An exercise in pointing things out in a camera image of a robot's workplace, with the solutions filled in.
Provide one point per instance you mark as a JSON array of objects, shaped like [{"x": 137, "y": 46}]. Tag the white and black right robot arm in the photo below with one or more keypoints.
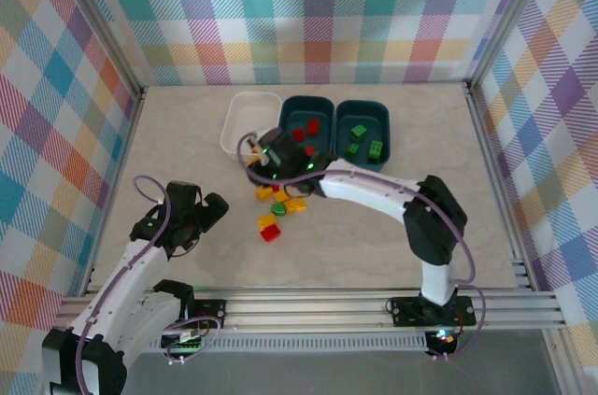
[{"x": 364, "y": 185}]

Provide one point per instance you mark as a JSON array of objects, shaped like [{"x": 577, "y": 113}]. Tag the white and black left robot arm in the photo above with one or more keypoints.
[{"x": 121, "y": 273}]

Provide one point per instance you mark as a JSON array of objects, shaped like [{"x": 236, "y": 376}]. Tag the white plastic container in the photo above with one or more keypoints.
[{"x": 247, "y": 119}]

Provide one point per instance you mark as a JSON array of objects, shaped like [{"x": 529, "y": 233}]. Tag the teal plastic bin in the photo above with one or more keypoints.
[
  {"x": 299, "y": 108},
  {"x": 369, "y": 110}
]

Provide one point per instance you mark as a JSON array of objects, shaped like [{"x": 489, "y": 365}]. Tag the large yellow lego brick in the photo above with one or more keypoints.
[{"x": 295, "y": 205}]

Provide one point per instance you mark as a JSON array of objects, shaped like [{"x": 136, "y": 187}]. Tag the green circuit board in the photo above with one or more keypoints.
[{"x": 184, "y": 344}]

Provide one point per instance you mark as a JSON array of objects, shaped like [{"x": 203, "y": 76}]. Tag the small lit controller board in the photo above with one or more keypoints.
[{"x": 446, "y": 341}]

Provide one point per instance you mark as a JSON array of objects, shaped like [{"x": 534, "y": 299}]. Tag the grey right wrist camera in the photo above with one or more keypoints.
[{"x": 264, "y": 160}]

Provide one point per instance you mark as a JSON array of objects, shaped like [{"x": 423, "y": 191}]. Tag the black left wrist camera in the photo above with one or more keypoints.
[{"x": 215, "y": 210}]

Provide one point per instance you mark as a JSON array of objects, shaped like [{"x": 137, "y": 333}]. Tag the aluminium side rail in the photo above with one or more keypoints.
[
  {"x": 495, "y": 180},
  {"x": 117, "y": 189}
]

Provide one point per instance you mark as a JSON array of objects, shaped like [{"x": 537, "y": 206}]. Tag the wide aluminium base rail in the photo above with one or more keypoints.
[{"x": 303, "y": 311}]

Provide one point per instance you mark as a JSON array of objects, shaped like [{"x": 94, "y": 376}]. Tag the aluminium frame post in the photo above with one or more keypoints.
[
  {"x": 509, "y": 17},
  {"x": 100, "y": 26},
  {"x": 563, "y": 362}
]

